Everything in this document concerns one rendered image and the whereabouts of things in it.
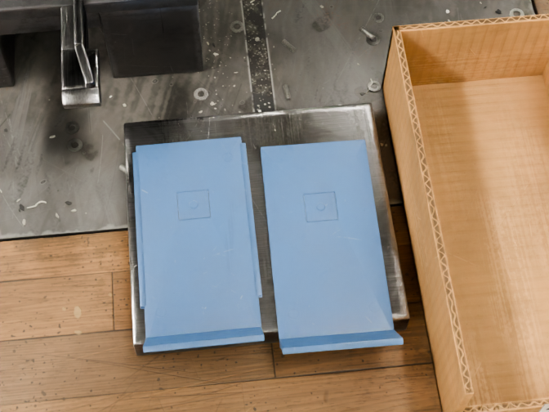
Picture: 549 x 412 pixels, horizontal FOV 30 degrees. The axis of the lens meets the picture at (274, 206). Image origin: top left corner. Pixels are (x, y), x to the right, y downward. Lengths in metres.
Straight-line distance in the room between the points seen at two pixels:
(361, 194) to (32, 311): 0.22
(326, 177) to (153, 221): 0.12
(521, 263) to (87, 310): 0.28
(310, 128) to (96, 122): 0.15
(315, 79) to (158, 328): 0.22
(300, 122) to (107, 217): 0.14
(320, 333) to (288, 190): 0.10
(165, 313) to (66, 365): 0.07
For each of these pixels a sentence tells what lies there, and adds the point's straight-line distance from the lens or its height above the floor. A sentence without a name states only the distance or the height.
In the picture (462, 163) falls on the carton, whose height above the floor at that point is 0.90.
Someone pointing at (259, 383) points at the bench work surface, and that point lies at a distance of 0.64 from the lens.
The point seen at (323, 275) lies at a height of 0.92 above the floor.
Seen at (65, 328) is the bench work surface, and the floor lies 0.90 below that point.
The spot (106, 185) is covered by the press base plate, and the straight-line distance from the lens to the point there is 0.70.
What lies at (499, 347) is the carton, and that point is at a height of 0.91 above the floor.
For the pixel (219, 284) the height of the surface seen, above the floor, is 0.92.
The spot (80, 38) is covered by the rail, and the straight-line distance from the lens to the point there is 0.66.
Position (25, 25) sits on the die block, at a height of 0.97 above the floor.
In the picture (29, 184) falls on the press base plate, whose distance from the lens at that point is 0.71.
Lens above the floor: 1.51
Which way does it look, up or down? 62 degrees down
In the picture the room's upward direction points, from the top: 1 degrees clockwise
